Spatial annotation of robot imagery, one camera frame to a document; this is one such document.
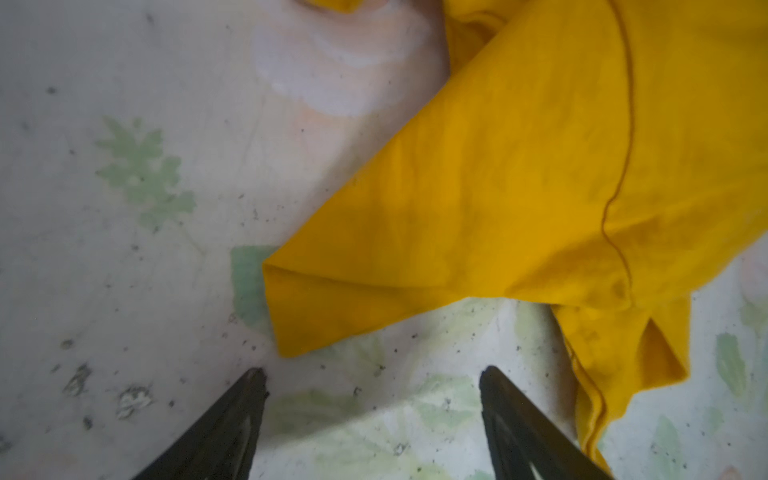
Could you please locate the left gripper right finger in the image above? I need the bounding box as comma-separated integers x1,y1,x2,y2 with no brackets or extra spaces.
479,366,611,480

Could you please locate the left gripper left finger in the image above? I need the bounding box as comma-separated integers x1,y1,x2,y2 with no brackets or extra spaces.
135,368,269,480

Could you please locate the yellow t shirt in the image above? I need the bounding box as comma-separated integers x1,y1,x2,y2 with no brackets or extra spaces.
263,1,767,462

